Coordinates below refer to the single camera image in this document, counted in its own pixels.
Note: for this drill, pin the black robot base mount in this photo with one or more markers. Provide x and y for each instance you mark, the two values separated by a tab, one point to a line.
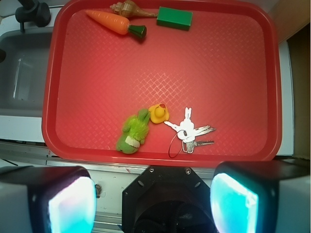
166	199

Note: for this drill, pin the silver keys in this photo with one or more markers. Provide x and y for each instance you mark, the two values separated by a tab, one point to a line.
187	133

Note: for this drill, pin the green rectangular block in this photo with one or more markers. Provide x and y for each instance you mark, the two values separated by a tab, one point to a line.
174	18

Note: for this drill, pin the green plush toy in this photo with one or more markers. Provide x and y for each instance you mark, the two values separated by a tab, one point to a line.
134	132

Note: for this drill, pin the gripper left finger with pad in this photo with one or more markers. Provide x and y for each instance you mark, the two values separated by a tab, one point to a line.
46	199

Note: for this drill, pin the grey toy faucet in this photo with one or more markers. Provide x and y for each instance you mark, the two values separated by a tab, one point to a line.
33	11

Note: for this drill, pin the brown seashell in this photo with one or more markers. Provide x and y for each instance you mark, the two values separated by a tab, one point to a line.
129	9

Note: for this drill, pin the red plastic tray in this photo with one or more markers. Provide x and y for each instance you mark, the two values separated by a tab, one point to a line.
225	68

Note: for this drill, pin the grey toy sink basin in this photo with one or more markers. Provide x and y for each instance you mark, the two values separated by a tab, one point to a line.
23	71

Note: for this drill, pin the yellow rubber duck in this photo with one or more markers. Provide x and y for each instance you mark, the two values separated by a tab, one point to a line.
159	113

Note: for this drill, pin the orange toy carrot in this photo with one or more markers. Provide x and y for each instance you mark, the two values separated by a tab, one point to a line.
117	23

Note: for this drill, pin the gripper right finger with pad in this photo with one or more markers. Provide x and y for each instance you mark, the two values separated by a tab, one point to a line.
262	197

